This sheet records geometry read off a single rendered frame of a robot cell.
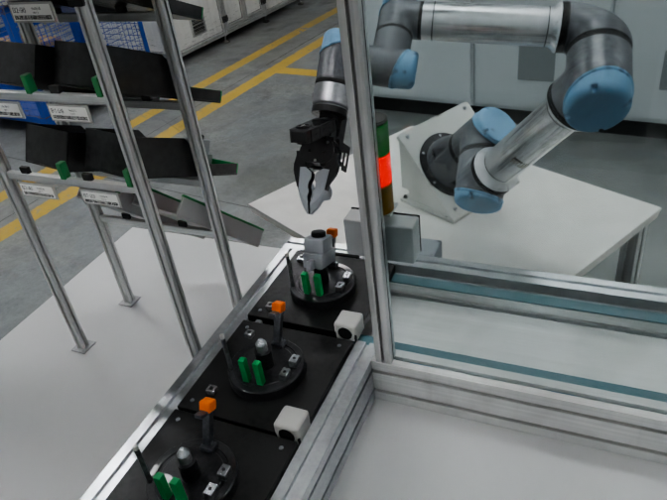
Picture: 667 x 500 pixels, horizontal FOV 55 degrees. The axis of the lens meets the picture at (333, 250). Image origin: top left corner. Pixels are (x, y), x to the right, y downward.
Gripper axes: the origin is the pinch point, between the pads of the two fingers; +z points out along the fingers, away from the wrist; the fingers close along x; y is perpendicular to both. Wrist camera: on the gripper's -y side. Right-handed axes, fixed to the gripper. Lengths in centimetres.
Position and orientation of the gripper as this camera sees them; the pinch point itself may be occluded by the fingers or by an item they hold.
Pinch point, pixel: (309, 206)
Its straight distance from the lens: 123.8
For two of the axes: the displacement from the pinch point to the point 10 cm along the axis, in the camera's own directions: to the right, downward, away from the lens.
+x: -9.1, -1.3, 3.8
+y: 3.7, 1.0, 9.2
